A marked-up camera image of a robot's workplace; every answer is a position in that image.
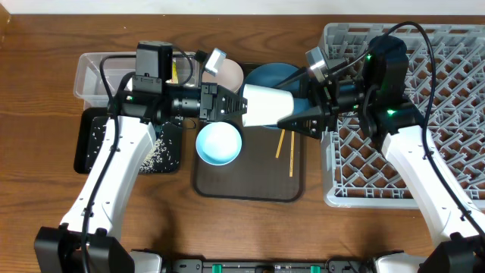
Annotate yellow snack wrapper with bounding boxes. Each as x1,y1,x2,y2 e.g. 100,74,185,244
171,61,179,84

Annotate brown serving tray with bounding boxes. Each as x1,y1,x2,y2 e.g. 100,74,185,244
192,120,305,202

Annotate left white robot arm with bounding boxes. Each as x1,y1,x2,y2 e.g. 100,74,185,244
34,83,248,272

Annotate grey dishwasher rack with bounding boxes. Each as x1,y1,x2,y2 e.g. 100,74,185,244
321,24,484,209

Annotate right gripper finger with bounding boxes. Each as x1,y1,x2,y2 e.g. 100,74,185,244
277,106,333,139
274,67,308,89

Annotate pile of rice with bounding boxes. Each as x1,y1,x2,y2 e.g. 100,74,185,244
90,121,180,174

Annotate dark blue plate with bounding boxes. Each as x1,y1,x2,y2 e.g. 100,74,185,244
241,63,309,127

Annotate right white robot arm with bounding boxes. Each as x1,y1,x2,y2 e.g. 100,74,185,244
277,36,484,272

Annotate clear plastic bin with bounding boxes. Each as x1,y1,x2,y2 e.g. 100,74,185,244
74,52,199,109

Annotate pink bowl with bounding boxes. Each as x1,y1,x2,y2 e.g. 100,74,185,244
202,58,244,93

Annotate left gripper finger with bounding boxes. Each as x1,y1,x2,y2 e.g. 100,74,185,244
217,108,247,121
217,85,247,110

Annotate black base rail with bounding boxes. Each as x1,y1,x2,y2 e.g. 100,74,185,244
128,249,452,273

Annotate light blue bowl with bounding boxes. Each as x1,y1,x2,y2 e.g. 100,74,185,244
196,122,243,166

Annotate black waste tray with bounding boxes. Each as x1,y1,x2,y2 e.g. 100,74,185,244
74,108,183,174

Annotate white paper cup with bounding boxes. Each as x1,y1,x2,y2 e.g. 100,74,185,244
242,84,294,127

